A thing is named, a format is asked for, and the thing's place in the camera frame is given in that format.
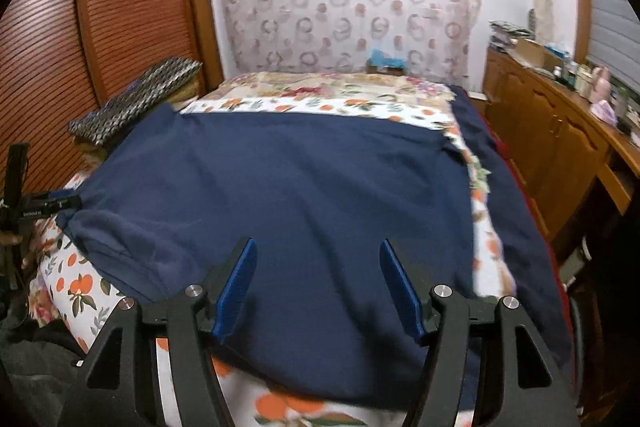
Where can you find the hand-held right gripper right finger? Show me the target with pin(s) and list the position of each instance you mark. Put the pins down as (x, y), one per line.
(402, 292)

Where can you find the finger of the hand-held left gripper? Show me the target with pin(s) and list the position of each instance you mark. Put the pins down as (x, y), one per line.
(55, 204)

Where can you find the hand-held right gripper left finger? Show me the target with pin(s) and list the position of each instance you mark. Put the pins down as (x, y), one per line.
(235, 292)

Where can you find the navy t-shirt with orange print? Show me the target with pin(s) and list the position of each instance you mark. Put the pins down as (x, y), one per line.
(300, 187)

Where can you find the white orange-print bedsheet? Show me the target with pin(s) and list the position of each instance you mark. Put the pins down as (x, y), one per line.
(75, 287)

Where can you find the black white patterned pillow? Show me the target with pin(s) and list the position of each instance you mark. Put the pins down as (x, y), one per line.
(135, 99)

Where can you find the navy blanket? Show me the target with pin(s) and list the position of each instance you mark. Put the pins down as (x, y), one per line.
(515, 217)

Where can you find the dark grey cloth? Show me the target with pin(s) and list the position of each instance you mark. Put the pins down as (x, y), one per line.
(30, 357)

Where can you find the grey bin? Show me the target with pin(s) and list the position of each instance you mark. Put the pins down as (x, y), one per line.
(575, 262)

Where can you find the wooden louvered wardrobe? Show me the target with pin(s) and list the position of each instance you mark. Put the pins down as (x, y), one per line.
(115, 7)

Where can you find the wooden sideboard cabinet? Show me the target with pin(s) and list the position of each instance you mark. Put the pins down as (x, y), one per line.
(550, 142)

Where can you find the blue cloth bundle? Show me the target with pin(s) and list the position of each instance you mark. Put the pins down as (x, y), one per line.
(385, 59)

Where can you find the cardboard box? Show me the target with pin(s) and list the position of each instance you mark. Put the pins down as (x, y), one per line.
(530, 54)

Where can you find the pile of papers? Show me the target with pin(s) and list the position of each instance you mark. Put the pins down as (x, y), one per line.
(507, 34)

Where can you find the pink figurine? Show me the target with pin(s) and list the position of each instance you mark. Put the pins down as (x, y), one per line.
(602, 92)

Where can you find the grey window blind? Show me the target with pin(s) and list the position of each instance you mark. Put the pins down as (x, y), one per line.
(615, 22)

